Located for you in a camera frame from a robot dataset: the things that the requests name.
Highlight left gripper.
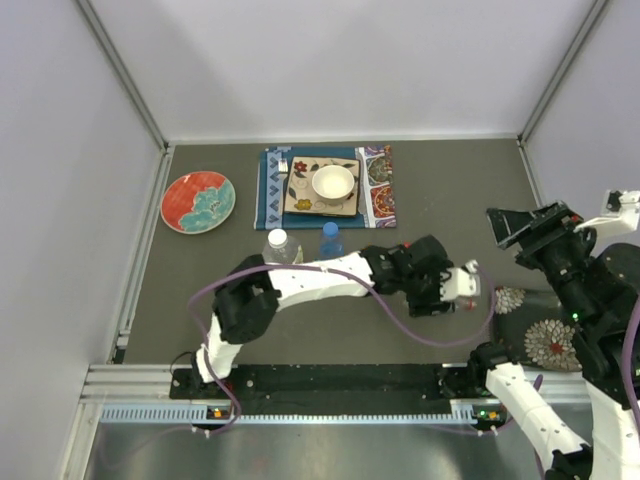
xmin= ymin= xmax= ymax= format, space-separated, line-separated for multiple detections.
xmin=400 ymin=260 xmax=453 ymax=316

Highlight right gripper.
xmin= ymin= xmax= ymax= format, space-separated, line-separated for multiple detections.
xmin=483 ymin=196 xmax=598 ymax=324

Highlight blue label water bottle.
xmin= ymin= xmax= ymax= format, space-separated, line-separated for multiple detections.
xmin=319 ymin=222 xmax=344 ymax=260

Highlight clear bottle white cap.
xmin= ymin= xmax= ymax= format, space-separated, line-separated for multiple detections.
xmin=262 ymin=229 xmax=304 ymax=264

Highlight clear plastic bottle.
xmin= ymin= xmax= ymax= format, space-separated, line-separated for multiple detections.
xmin=451 ymin=297 xmax=477 ymax=311

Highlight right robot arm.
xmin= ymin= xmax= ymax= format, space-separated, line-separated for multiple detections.
xmin=466 ymin=191 xmax=639 ymax=479

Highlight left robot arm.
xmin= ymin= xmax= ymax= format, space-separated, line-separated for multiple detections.
xmin=188 ymin=235 xmax=454 ymax=397

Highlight blue patterned placemat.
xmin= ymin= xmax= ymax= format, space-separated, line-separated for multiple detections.
xmin=254 ymin=145 xmax=397 ymax=230

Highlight black floral square plate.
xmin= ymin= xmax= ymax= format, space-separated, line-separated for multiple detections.
xmin=491 ymin=286 xmax=582 ymax=372

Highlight white ceramic bowl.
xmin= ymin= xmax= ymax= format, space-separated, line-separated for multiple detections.
xmin=311 ymin=165 xmax=355 ymax=202

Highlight square floral beige plate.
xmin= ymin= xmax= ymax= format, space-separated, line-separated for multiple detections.
xmin=283 ymin=157 xmax=361 ymax=217

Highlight red and teal plate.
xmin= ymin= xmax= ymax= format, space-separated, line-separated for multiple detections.
xmin=160 ymin=171 xmax=236 ymax=235

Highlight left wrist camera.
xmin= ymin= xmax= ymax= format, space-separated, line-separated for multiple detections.
xmin=439 ymin=260 xmax=481 ymax=302

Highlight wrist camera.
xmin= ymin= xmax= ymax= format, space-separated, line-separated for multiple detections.
xmin=439 ymin=260 xmax=481 ymax=302
xmin=575 ymin=190 xmax=639 ymax=239

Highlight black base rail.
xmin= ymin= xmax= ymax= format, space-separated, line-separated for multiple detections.
xmin=169 ymin=362 xmax=506 ymax=417

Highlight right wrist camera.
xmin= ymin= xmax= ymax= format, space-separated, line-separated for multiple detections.
xmin=575 ymin=190 xmax=639 ymax=239

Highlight grey slotted cable duct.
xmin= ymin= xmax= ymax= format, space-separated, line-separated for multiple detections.
xmin=100 ymin=404 xmax=508 ymax=427

